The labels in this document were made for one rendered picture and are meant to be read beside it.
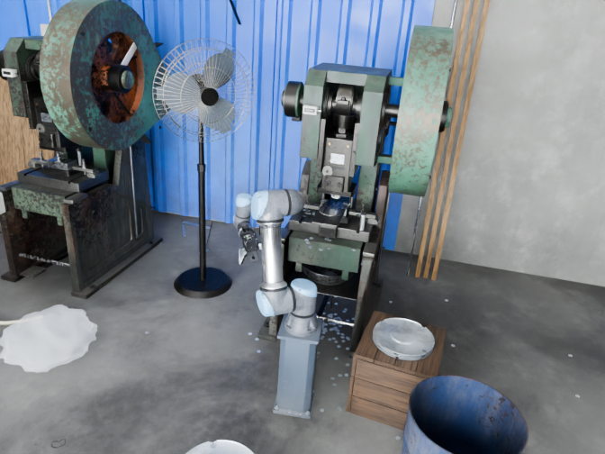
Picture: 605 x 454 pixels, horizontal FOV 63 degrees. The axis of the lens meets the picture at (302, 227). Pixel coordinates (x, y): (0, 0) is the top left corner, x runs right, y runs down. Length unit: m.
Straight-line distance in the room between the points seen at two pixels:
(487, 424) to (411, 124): 1.27
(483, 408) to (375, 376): 0.49
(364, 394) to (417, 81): 1.44
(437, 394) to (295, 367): 0.63
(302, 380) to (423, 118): 1.29
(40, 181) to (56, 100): 0.76
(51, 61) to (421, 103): 1.81
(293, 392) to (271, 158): 2.14
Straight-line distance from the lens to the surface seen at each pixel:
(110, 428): 2.55
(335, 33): 3.77
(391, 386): 2.41
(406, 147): 2.25
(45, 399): 2.77
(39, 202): 3.43
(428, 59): 2.30
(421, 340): 2.48
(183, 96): 2.89
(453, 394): 2.22
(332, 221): 2.57
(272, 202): 2.02
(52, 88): 2.88
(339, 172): 2.65
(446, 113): 2.56
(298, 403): 2.48
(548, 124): 3.89
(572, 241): 4.21
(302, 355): 2.30
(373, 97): 2.50
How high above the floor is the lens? 1.79
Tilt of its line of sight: 24 degrees down
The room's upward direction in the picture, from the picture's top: 4 degrees clockwise
